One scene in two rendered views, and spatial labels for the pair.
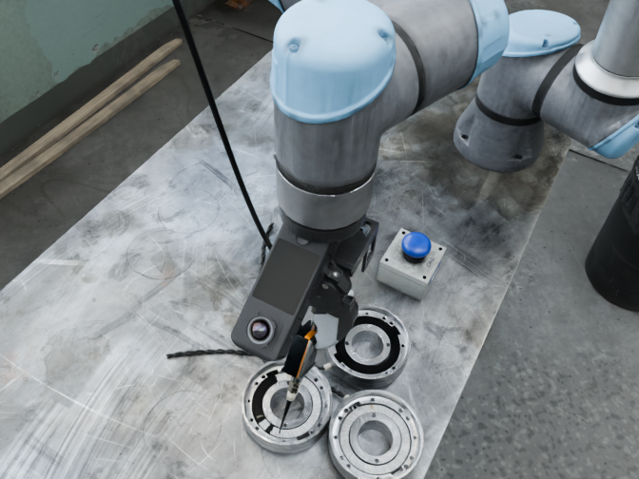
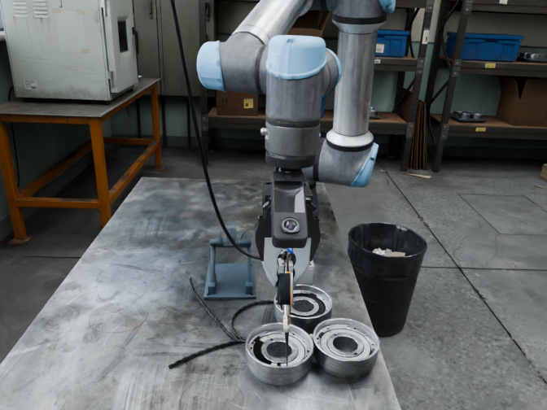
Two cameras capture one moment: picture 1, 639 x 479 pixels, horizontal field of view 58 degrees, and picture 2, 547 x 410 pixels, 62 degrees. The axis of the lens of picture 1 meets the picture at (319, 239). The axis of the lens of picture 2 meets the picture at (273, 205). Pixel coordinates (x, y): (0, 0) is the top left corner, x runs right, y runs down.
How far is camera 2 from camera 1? 42 cm
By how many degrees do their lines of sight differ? 36
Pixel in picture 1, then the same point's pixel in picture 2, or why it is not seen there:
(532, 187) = (327, 224)
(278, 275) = (284, 197)
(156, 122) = not seen: outside the picture
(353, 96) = (319, 61)
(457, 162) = not seen: hidden behind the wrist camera
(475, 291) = (337, 272)
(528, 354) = not seen: hidden behind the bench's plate
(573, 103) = (335, 159)
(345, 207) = (315, 137)
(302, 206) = (295, 140)
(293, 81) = (292, 57)
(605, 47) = (342, 124)
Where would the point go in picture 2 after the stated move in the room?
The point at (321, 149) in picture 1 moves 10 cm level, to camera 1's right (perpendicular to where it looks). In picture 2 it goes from (307, 95) to (369, 92)
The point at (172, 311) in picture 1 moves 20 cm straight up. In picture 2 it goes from (152, 343) to (144, 235)
